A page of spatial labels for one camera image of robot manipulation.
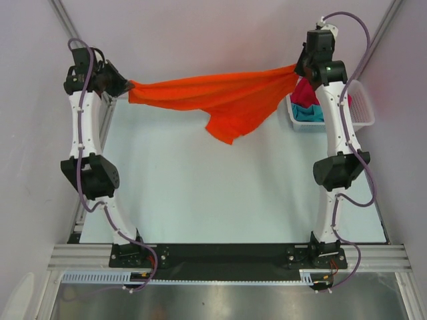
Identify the left white slotted cable duct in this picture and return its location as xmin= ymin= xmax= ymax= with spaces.
xmin=61 ymin=270 xmax=157 ymax=284

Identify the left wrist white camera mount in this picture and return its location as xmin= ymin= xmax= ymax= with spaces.
xmin=91 ymin=47 xmax=104 ymax=61

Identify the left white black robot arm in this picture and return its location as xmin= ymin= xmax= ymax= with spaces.
xmin=60 ymin=47 xmax=148 ymax=268

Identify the left aluminium corner post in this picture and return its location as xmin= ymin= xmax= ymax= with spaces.
xmin=47 ymin=0 xmax=81 ymax=39

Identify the magenta t shirt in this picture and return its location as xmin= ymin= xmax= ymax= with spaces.
xmin=290 ymin=78 xmax=354 ymax=109

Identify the right aluminium corner post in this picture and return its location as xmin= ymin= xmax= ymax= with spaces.
xmin=356 ymin=0 xmax=406 ymax=79

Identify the white plastic laundry basket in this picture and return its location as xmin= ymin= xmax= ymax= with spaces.
xmin=284 ymin=80 xmax=375 ymax=133

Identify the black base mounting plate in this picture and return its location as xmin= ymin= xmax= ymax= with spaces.
xmin=109 ymin=243 xmax=348 ymax=281

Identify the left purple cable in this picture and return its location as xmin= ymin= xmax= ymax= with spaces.
xmin=67 ymin=37 xmax=161 ymax=294

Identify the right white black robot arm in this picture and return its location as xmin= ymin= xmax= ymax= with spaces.
xmin=288 ymin=25 xmax=370 ymax=269

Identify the aluminium corner post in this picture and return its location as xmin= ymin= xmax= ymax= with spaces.
xmin=356 ymin=0 xmax=406 ymax=79
xmin=47 ymin=0 xmax=81 ymax=39

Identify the right white slotted cable duct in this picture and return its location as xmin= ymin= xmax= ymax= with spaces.
xmin=299 ymin=269 xmax=334 ymax=285

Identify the teal t shirt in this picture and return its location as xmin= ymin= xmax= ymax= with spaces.
xmin=292 ymin=103 xmax=324 ymax=123

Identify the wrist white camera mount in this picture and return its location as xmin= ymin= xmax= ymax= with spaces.
xmin=316 ymin=20 xmax=338 ymax=39
xmin=91 ymin=47 xmax=104 ymax=61

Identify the orange t shirt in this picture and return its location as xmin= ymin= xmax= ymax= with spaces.
xmin=128 ymin=65 xmax=299 ymax=145

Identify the white slotted cable duct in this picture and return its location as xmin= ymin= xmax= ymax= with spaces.
xmin=61 ymin=270 xmax=157 ymax=284
xmin=299 ymin=269 xmax=334 ymax=285

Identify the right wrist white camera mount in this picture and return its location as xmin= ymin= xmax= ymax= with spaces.
xmin=316 ymin=20 xmax=338 ymax=39

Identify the aluminium front frame rail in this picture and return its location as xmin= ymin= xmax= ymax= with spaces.
xmin=47 ymin=244 xmax=412 ymax=273

